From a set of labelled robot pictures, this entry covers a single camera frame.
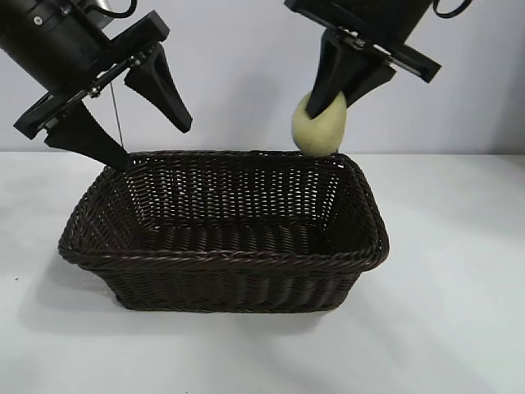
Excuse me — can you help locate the dark brown woven basket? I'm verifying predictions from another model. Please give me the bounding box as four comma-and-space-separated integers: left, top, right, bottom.
57, 149, 390, 315

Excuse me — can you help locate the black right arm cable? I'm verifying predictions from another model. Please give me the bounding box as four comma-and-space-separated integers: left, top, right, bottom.
433, 0, 463, 19

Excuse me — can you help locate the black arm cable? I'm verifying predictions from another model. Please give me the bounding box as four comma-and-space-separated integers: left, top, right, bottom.
433, 0, 463, 19
107, 0, 139, 20

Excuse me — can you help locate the pale yellow egg yolk pastry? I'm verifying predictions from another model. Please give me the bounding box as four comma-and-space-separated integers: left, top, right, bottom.
290, 90, 349, 158

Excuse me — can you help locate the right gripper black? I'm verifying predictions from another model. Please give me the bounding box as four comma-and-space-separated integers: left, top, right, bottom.
284, 0, 443, 121

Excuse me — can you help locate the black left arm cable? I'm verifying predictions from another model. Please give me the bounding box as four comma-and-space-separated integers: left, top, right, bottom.
107, 0, 139, 20

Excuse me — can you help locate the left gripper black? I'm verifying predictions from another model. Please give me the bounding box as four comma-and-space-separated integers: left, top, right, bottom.
0, 0, 194, 170

